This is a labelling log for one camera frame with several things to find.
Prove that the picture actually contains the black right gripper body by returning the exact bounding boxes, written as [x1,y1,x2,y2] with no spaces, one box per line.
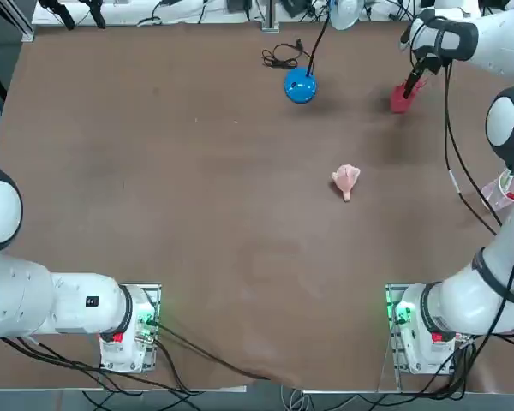
[412,47,451,68]

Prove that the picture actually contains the red block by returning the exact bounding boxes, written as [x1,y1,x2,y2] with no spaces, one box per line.
[389,79,427,114]

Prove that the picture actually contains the blue desk lamp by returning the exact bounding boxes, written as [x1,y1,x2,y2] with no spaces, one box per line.
[284,0,363,104]

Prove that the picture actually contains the pink plush toy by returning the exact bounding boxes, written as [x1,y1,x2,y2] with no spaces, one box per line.
[331,164,362,203]

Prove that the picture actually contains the clear plastic cup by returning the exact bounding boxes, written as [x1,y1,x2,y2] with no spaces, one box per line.
[481,169,514,211]

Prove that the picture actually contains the long white power strip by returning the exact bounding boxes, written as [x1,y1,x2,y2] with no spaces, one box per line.
[31,0,224,26]

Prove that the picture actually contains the black tripod leg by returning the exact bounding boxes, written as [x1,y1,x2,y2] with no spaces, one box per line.
[79,0,107,30]
[38,0,76,31]

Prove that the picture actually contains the black lamp power cable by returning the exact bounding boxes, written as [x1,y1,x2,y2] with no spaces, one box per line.
[261,39,305,69]

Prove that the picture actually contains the black base cable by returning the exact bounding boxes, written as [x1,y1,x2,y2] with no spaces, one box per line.
[153,323,272,382]

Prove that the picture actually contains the aluminium rail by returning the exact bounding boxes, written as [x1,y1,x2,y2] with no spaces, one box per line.
[0,0,36,43]

